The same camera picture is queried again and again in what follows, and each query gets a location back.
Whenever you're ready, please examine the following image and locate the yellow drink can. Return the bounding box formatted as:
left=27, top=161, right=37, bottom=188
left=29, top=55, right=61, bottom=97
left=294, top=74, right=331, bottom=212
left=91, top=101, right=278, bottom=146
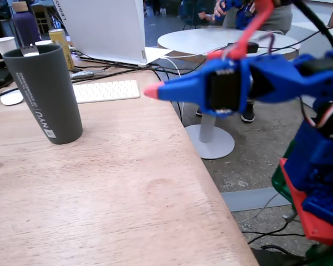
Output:
left=48, top=28, right=74, bottom=70

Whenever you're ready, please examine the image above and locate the white computer mouse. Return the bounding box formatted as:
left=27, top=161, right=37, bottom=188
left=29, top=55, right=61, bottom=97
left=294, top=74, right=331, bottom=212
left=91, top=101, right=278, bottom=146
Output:
left=0, top=89, right=24, bottom=106

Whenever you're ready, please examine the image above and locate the silver taped utensil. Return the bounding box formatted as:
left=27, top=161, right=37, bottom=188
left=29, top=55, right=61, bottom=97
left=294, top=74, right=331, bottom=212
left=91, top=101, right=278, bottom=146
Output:
left=71, top=70, right=105, bottom=80

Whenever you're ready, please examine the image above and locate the gray NYU tumbler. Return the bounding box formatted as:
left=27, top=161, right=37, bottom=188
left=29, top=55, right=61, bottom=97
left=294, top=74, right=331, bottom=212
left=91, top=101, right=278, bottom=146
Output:
left=2, top=44, right=83, bottom=145

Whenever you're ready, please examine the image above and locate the black floor cable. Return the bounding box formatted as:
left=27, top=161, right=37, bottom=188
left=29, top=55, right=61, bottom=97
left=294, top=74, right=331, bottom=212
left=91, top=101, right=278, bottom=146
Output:
left=243, top=220, right=307, bottom=245

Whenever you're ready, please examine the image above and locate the thick black camera cable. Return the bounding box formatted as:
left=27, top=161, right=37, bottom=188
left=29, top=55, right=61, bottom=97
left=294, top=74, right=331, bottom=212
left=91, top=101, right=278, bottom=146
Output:
left=292, top=0, right=333, bottom=50

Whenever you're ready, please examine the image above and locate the person's hand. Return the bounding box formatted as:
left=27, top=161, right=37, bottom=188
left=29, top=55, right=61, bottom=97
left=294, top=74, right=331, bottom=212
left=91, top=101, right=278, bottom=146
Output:
left=212, top=1, right=228, bottom=20

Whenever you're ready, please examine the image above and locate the round white pedestal table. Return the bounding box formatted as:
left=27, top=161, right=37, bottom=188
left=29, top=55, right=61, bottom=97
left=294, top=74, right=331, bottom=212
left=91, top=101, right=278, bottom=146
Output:
left=157, top=27, right=300, bottom=160

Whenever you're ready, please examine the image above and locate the white paper cup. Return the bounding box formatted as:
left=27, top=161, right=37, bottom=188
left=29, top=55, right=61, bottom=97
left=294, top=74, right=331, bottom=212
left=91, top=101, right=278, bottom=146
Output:
left=0, top=36, right=17, bottom=57

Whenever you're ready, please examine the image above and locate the blue leader arm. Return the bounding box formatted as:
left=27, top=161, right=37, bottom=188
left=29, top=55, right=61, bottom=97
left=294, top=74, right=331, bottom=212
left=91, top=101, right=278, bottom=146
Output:
left=219, top=0, right=258, bottom=30

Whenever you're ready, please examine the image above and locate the red wrist camera mount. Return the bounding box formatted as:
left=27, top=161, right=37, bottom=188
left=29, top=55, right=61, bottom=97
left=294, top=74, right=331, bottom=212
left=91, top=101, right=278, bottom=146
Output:
left=206, top=0, right=275, bottom=60

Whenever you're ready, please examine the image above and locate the white keyboard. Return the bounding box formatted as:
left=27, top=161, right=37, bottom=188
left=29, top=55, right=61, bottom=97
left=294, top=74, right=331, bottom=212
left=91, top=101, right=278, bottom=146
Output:
left=72, top=79, right=142, bottom=104

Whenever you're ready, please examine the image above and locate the person in gray trousers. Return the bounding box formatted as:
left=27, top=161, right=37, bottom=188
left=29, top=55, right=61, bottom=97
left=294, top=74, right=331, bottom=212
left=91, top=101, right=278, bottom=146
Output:
left=195, top=0, right=294, bottom=124

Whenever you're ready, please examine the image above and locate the purple bottle with wooden cap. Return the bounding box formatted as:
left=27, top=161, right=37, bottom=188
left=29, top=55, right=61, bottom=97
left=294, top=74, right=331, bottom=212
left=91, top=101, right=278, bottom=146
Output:
left=11, top=1, right=42, bottom=45

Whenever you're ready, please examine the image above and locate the gray floor cable cover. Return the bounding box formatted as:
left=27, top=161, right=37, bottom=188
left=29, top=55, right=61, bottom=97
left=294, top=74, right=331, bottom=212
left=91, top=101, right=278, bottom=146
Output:
left=220, top=187, right=292, bottom=213

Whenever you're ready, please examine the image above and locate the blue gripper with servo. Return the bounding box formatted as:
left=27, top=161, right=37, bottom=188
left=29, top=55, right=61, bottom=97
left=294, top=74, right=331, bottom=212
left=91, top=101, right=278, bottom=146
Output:
left=143, top=57, right=254, bottom=119

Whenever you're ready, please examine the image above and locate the red robot base plate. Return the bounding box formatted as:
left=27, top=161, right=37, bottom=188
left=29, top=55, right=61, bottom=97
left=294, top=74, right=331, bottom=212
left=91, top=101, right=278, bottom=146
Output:
left=279, top=157, right=333, bottom=247

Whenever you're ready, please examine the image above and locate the green table clamp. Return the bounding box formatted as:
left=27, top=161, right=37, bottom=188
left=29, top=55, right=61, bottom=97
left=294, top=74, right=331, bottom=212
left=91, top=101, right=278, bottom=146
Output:
left=271, top=138, right=333, bottom=266

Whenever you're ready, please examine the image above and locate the metal fork with taped handle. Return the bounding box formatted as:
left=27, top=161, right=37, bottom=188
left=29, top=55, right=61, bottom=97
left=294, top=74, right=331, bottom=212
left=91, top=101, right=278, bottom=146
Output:
left=18, top=44, right=40, bottom=58

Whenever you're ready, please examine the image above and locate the white laptop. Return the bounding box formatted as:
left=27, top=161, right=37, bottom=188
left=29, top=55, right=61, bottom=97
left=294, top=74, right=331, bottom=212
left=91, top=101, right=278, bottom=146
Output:
left=52, top=0, right=173, bottom=67

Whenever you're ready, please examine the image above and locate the white floor cable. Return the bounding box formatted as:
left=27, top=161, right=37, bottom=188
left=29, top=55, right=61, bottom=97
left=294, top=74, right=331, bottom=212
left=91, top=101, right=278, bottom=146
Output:
left=235, top=192, right=280, bottom=225

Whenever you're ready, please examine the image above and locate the wooden chair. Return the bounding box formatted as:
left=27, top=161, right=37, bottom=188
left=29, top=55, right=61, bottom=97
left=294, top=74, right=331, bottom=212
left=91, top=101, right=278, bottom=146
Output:
left=30, top=2, right=55, bottom=34

